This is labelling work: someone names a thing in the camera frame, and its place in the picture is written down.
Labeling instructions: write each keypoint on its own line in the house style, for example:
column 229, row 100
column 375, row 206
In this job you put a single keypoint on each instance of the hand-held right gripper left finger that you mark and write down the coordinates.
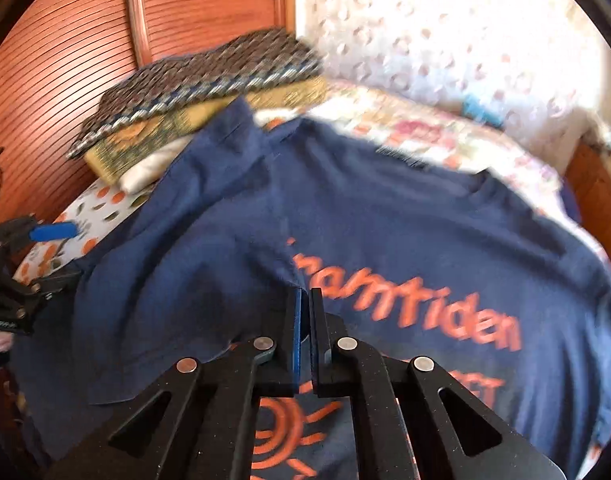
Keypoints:
column 297, row 335

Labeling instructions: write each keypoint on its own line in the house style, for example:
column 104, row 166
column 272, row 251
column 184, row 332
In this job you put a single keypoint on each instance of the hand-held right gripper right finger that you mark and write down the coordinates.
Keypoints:
column 317, row 340

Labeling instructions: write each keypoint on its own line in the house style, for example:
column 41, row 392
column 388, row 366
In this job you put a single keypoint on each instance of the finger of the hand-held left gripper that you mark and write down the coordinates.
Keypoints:
column 55, row 280
column 50, row 232

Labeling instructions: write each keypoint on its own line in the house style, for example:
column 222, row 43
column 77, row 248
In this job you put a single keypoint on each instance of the navy t-shirt with orange print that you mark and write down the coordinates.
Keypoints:
column 385, row 240

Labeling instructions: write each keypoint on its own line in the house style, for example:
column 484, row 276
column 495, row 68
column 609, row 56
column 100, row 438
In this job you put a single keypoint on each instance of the person's left hand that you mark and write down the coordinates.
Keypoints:
column 1, row 344

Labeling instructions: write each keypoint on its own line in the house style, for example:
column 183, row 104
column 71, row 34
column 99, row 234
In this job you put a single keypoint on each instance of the yellow patterned pillow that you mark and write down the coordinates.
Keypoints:
column 150, row 132

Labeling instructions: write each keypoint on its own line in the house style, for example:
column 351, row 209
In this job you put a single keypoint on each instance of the dark patterned cushion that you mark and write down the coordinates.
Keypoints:
column 210, row 75

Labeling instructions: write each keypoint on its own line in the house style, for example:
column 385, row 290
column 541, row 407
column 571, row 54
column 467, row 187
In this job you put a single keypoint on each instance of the floral quilt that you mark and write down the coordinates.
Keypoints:
column 425, row 130

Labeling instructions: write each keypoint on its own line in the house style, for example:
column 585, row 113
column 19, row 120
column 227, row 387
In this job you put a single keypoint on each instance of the blue bed cover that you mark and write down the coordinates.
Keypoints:
column 571, row 205

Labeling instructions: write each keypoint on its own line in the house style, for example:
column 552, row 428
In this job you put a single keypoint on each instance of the wooden cabinet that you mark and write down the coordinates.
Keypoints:
column 590, row 180

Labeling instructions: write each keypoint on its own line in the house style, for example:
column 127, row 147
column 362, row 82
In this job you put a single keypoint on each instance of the circle pattern curtain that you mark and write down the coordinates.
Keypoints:
column 435, row 25

